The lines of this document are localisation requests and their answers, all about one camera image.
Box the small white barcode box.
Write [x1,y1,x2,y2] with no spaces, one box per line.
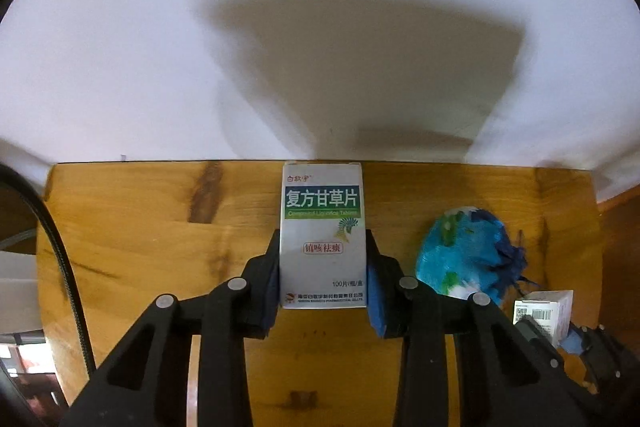
[513,291,574,347]

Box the blue green globe ball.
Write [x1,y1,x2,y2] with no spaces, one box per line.
[416,207,528,305]

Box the white medicine box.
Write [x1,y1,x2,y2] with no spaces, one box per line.
[279,162,367,310]

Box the wooden cabinet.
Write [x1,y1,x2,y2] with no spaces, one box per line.
[599,186,640,355]

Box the white bladeless fan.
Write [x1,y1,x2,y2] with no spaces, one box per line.
[0,251,42,334]

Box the black cable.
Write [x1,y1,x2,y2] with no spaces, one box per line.
[0,163,98,377]

